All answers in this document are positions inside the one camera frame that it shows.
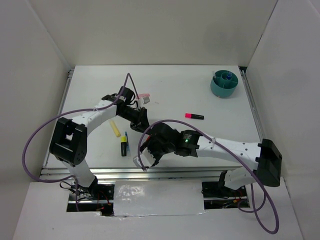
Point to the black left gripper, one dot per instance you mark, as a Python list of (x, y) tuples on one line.
[(141, 123)]

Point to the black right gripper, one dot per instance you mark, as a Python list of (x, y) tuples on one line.
[(149, 145)]

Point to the blue gel pen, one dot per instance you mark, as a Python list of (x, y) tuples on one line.
[(128, 151)]

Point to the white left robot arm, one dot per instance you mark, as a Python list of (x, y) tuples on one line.
[(69, 140)]

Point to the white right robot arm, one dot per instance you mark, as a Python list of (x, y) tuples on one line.
[(261, 162)]

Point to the pink pastel highlighter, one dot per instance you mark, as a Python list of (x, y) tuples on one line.
[(144, 95)]

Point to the black highlighter yellow cap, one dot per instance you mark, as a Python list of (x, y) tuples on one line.
[(123, 146)]

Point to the yellow pastel highlighter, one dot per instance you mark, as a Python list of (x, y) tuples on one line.
[(115, 128)]

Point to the white foil-covered board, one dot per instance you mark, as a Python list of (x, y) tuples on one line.
[(158, 198)]

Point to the black highlighter pink cap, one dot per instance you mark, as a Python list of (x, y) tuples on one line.
[(194, 116)]

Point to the teal round compartment container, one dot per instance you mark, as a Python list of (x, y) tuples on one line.
[(221, 87)]

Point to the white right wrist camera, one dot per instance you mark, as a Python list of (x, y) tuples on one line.
[(144, 160)]

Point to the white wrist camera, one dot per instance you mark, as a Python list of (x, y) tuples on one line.
[(143, 100), (144, 160)]

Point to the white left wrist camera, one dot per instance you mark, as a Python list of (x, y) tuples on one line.
[(143, 100)]

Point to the aluminium table frame rail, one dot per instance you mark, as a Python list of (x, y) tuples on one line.
[(159, 173)]

